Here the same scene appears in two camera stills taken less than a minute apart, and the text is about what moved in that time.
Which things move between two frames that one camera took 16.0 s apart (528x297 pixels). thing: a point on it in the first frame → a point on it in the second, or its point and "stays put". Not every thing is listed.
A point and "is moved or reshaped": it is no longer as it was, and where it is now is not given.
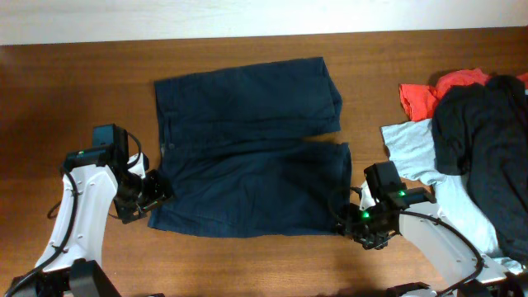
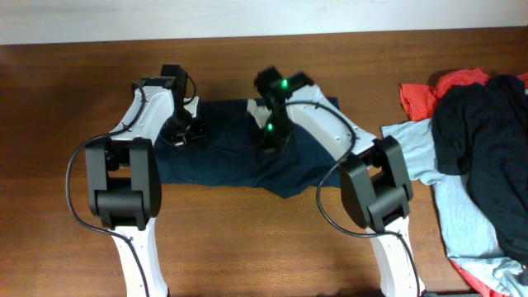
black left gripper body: x=140 y=194 → x=182 y=129
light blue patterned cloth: x=412 y=149 stays put
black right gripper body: x=365 y=226 → x=275 y=136
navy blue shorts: x=235 y=167 is moved or reshaped
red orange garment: x=419 y=101 stays put
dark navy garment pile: x=480 y=133 stays put
